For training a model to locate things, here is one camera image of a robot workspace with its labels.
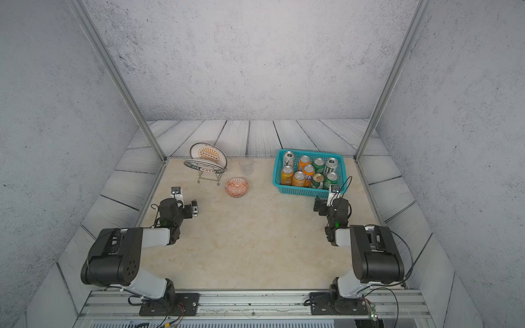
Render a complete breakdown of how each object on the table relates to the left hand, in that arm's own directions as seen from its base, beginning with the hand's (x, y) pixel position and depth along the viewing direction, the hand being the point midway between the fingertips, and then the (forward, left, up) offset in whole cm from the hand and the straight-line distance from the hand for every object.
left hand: (187, 200), depth 95 cm
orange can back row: (+19, -56, +5) cm, 59 cm away
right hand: (-1, -65, +3) cm, 65 cm away
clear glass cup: (+23, -26, -1) cm, 35 cm away
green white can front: (+6, -60, +4) cm, 61 cm away
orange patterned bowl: (+10, -21, -4) cm, 24 cm away
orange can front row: (+8, -52, +4) cm, 53 cm away
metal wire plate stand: (+16, -12, -3) cm, 20 cm away
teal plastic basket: (+4, -54, 0) cm, 54 cm away
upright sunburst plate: (+23, -7, +8) cm, 26 cm away
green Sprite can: (+7, -67, +5) cm, 68 cm away
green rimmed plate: (+12, -9, +9) cm, 18 cm away
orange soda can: (+11, -46, +3) cm, 48 cm away
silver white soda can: (+18, -48, +8) cm, 52 cm away
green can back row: (+16, -63, +4) cm, 65 cm away
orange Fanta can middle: (+13, -58, +4) cm, 59 cm away
